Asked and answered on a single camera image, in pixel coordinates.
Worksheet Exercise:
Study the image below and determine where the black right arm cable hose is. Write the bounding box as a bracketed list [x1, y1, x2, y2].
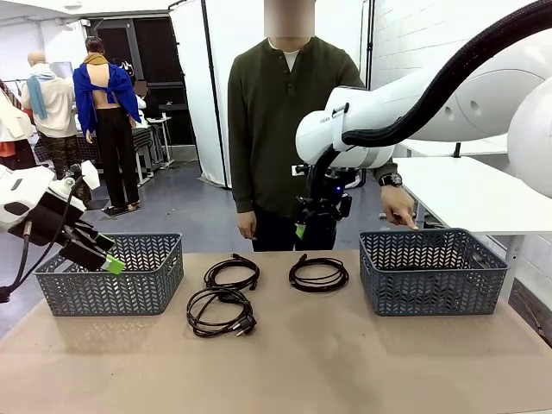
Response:
[308, 0, 552, 204]

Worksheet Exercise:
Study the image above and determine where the small white table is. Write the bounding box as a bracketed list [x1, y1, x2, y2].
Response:
[394, 134, 510, 159]

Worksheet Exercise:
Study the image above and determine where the person's left hand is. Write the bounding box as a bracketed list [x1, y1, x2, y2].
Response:
[381, 185, 419, 231]

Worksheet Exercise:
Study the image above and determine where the mannequin with blue garment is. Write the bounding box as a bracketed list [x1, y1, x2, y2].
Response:
[72, 36, 143, 212]

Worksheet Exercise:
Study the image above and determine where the black curtain panel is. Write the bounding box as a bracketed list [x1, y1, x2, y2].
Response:
[88, 16, 198, 147]

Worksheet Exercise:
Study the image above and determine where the person's left forearm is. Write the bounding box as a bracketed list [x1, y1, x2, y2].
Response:
[373, 161, 400, 182]

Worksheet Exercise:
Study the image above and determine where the black power cable with plug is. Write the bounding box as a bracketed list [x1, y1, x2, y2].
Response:
[185, 287, 259, 339]

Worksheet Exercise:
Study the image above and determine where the bald mannequin in beige jacket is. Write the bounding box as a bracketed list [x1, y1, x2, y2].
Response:
[20, 51, 94, 208]

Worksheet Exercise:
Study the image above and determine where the person in green sweater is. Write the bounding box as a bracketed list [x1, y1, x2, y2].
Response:
[227, 0, 367, 254]

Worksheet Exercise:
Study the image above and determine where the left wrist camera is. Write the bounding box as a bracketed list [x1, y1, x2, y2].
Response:
[62, 163, 85, 191]

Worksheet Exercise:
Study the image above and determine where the person's right hand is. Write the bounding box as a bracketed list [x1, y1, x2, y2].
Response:
[237, 210, 259, 241]

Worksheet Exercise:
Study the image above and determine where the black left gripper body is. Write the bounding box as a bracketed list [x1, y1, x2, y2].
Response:
[19, 201, 94, 249]

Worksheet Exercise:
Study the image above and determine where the person's right forearm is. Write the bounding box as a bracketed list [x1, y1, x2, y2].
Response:
[232, 141, 255, 215]

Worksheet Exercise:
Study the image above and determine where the grey background desk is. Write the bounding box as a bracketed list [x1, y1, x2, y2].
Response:
[131, 116, 173, 176]

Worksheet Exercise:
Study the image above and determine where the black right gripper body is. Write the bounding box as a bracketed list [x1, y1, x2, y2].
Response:
[296, 170, 353, 223]

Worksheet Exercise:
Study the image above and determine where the background person in dark clothes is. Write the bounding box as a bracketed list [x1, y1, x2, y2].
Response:
[129, 79, 163, 122]

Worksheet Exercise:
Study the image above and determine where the large white table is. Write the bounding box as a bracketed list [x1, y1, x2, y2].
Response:
[394, 155, 552, 298]

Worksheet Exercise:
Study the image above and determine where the white backdrop screen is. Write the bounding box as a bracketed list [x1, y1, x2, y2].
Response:
[168, 0, 372, 189]

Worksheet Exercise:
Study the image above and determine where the grey lattice plastic basket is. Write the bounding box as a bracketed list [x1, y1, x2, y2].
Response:
[33, 232, 185, 317]
[358, 228, 510, 317]

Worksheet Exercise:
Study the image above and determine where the thin black cable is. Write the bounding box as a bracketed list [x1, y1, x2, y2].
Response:
[203, 253, 261, 291]
[287, 254, 349, 294]

